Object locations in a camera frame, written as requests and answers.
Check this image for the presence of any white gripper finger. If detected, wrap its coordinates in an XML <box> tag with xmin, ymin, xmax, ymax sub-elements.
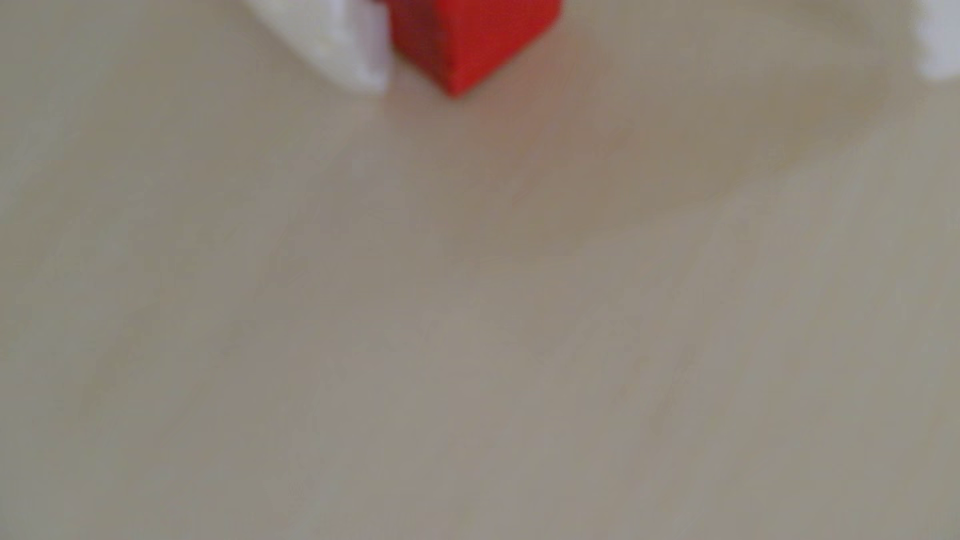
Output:
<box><xmin>242</xmin><ymin>0</ymin><xmax>394</xmax><ymax>96</ymax></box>
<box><xmin>915</xmin><ymin>0</ymin><xmax>960</xmax><ymax>81</ymax></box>

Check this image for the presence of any red block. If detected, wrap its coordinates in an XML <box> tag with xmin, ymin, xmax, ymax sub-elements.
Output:
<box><xmin>373</xmin><ymin>0</ymin><xmax>564</xmax><ymax>99</ymax></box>

